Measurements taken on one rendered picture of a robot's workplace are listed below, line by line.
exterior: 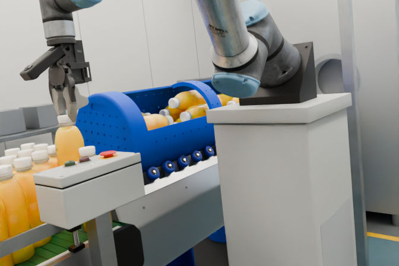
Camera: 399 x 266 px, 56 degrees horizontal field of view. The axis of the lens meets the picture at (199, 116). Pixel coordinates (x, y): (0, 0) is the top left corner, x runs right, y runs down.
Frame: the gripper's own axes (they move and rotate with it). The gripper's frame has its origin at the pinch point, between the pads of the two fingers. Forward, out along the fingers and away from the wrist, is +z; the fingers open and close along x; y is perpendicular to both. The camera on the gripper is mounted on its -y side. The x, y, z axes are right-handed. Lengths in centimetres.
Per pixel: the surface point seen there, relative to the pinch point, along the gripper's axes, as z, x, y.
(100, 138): 9.0, 9.3, 16.5
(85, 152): 8.6, -8.8, -1.6
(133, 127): 6.1, -4.9, 18.0
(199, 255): 104, 58, 111
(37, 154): 7.8, 2.2, -8.0
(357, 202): 75, -24, 158
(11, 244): 21.8, -12.0, -23.5
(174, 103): 3, 7, 50
